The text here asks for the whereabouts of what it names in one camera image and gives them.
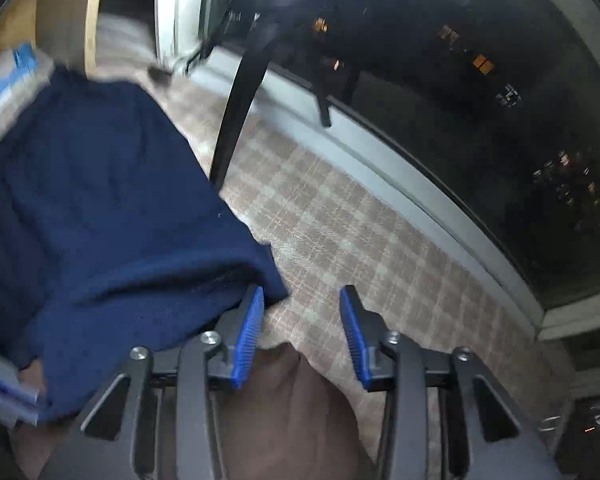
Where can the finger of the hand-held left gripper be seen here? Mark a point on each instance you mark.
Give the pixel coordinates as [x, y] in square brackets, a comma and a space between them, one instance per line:
[5, 390]

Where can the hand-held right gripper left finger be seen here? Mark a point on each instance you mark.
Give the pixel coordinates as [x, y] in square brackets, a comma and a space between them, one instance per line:
[247, 340]

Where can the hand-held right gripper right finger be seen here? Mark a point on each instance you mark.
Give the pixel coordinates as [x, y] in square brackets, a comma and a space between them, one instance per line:
[355, 340]

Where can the navy blue garment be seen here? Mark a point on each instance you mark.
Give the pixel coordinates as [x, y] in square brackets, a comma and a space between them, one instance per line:
[105, 210]

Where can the brown fleece garment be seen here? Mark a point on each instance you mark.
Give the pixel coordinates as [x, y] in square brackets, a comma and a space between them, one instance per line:
[290, 410]

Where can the plaid blanket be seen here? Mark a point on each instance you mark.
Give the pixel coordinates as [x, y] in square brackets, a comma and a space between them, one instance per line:
[355, 230]

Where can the black tripod stand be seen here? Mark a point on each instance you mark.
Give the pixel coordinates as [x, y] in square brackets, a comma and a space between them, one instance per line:
[235, 110]

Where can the light blue folded garment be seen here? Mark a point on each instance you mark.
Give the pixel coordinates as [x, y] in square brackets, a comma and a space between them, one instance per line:
[20, 60]

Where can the large light wooden board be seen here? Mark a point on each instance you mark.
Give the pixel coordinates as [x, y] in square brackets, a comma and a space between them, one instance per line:
[65, 15]

